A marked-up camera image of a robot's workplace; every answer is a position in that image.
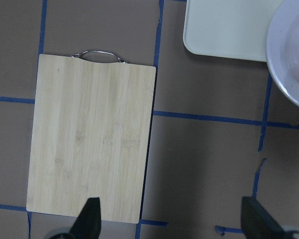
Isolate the white round plate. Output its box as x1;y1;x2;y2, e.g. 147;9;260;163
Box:
266;0;299;107

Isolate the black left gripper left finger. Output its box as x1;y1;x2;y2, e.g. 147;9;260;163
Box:
69;198;102;239

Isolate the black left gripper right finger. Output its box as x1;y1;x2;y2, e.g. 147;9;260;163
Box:
240;197;285;239

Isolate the cream bear tray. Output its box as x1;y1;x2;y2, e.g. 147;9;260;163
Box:
183;0;282;62

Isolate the bamboo cutting board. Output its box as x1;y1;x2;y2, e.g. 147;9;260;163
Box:
26;54;156;224

